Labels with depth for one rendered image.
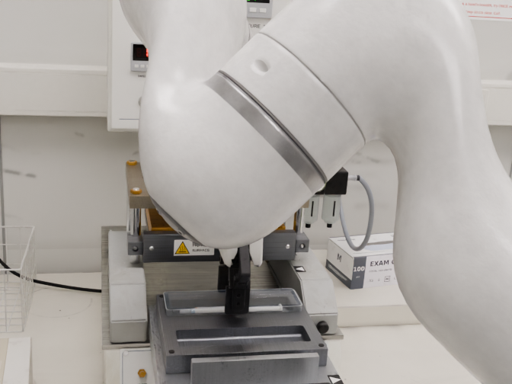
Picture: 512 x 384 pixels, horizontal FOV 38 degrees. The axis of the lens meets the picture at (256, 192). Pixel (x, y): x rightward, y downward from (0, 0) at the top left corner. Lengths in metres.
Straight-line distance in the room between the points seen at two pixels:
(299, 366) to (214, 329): 0.13
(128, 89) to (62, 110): 0.33
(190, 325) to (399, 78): 0.59
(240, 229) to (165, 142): 0.07
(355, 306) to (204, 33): 1.07
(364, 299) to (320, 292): 0.45
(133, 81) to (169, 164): 0.82
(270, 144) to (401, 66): 0.09
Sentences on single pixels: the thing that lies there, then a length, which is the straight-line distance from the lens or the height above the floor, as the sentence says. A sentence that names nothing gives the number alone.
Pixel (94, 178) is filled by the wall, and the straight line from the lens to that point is 1.65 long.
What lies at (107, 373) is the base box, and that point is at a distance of 1.06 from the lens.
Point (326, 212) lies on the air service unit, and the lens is 1.37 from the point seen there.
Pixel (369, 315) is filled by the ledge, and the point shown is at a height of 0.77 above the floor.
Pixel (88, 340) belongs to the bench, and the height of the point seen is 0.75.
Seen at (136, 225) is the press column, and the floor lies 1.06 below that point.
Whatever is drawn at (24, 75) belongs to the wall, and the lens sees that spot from 1.56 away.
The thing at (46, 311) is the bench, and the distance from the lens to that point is 1.54.
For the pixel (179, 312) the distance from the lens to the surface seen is 0.98.
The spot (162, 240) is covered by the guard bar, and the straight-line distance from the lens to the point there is 1.09.
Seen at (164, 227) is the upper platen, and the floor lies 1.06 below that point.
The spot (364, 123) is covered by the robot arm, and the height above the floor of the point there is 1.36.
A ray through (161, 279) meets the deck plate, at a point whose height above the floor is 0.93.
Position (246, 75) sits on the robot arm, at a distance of 0.44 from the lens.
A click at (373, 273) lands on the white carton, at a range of 1.59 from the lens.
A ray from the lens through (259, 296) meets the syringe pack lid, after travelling 1.03.
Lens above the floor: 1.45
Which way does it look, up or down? 18 degrees down
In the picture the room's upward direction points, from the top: 4 degrees clockwise
